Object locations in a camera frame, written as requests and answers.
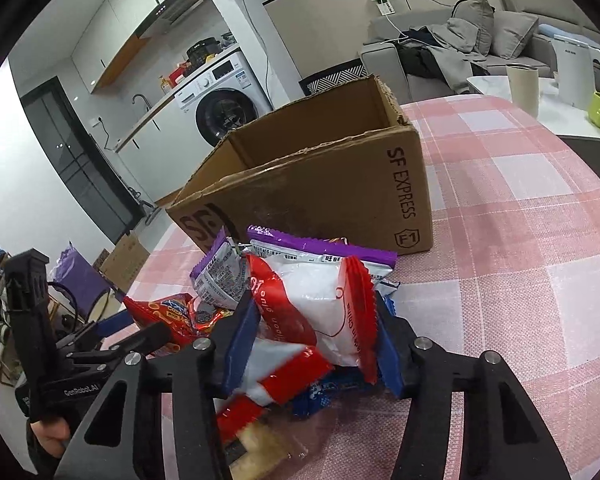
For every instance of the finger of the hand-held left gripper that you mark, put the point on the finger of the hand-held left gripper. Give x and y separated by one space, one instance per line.
142 340
116 323

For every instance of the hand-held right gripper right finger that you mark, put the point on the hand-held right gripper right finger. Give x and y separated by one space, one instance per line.
390 360

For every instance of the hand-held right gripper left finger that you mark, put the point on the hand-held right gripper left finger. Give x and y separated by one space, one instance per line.
240 345

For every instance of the white snack packet red edges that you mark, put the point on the white snack packet red edges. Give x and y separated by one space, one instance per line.
315 305

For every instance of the clear cracker packet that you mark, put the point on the clear cracker packet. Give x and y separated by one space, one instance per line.
267 447

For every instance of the large purple snack packet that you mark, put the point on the large purple snack packet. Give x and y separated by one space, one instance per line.
320 255

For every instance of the brown cardboard box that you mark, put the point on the brown cardboard box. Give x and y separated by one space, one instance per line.
305 195

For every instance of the person's left hand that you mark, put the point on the person's left hand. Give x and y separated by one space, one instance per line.
50 435

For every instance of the red orange snack packet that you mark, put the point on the red orange snack packet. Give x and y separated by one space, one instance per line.
165 312

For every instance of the red white striped packet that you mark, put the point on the red white striped packet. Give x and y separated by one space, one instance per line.
280 365

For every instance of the purple bag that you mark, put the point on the purple bag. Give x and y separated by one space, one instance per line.
82 277

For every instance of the small cardboard box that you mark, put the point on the small cardboard box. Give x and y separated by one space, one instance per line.
125 262

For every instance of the small purple snack packet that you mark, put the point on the small purple snack packet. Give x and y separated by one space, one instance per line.
220 275

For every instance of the blue snack packet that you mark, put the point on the blue snack packet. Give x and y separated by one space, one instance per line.
315 395

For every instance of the floor mop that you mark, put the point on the floor mop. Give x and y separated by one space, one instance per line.
147 210

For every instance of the pink checked tablecloth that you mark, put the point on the pink checked tablecloth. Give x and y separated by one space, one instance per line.
505 260

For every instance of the dark glass door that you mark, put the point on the dark glass door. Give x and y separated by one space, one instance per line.
75 160

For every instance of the kitchen counter with cabinets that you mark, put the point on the kitchen counter with cabinets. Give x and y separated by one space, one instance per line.
155 160

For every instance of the kitchen faucet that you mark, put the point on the kitchen faucet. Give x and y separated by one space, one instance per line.
141 97

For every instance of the yellow bottle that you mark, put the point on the yellow bottle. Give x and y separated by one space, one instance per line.
163 84

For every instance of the white washing machine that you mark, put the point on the white washing machine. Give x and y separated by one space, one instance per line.
205 85

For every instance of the red package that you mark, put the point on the red package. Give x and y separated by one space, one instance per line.
177 74

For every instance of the black white patterned basket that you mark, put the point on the black white patterned basket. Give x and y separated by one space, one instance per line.
330 79

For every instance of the black air fryer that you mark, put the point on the black air fryer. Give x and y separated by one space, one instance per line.
202 50

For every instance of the grey sofa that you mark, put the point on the grey sofa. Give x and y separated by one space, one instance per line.
380 67

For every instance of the white marble coffee table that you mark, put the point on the white marble coffee table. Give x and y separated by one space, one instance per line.
555 115

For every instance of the beige tumbler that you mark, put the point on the beige tumbler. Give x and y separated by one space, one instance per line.
522 92

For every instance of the dark clothes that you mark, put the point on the dark clothes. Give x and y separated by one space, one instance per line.
420 57

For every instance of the grey coat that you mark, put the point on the grey coat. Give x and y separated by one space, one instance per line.
452 60

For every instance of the black range hood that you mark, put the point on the black range hood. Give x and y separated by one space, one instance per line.
175 7

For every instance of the white electric kettle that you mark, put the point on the white electric kettle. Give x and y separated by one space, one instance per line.
572 70

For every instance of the grey pillow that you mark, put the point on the grey pillow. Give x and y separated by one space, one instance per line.
477 22
512 34

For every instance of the light blue cushion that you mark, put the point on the light blue cushion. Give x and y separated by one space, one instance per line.
550 30

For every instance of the white wall cabinets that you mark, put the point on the white wall cabinets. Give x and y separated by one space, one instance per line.
115 35

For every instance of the wall power socket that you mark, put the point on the wall power socket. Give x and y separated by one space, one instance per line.
384 6

